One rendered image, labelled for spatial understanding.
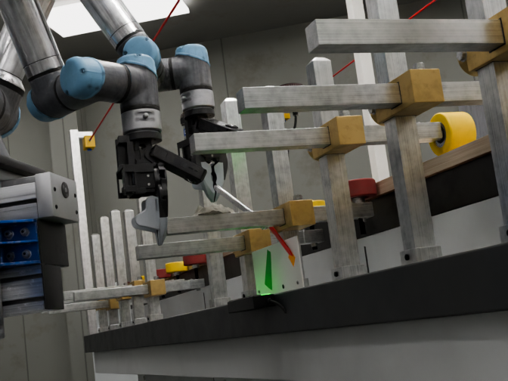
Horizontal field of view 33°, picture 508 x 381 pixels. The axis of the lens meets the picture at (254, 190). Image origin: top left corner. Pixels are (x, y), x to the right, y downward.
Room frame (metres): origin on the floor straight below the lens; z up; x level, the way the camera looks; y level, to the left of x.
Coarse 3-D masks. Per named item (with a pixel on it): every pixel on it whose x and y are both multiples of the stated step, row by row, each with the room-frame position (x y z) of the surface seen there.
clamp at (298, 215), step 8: (296, 200) 1.67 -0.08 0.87; (304, 200) 1.67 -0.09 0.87; (280, 208) 1.70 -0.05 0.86; (288, 208) 1.67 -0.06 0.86; (296, 208) 1.66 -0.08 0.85; (304, 208) 1.67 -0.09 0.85; (312, 208) 1.68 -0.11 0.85; (288, 216) 1.67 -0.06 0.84; (296, 216) 1.66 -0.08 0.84; (304, 216) 1.67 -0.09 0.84; (312, 216) 1.67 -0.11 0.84; (288, 224) 1.68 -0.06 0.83; (296, 224) 1.66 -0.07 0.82; (304, 224) 1.67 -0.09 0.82; (312, 224) 1.67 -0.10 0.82
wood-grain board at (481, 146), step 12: (468, 144) 1.45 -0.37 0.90; (480, 144) 1.42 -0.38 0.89; (444, 156) 1.52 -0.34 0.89; (456, 156) 1.49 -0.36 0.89; (468, 156) 1.46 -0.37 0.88; (480, 156) 1.44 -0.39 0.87; (432, 168) 1.56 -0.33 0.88; (444, 168) 1.53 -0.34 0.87; (384, 180) 1.74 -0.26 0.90; (384, 192) 1.74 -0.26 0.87; (228, 252) 2.72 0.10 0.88; (204, 264) 2.98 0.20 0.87
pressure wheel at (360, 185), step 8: (352, 184) 1.73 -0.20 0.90; (360, 184) 1.73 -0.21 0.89; (368, 184) 1.73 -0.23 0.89; (352, 192) 1.73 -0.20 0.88; (360, 192) 1.73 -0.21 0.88; (368, 192) 1.73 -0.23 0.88; (376, 192) 1.76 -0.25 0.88; (352, 200) 1.76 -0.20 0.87; (360, 200) 1.75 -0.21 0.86; (360, 224) 1.76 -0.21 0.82; (360, 232) 1.77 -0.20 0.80
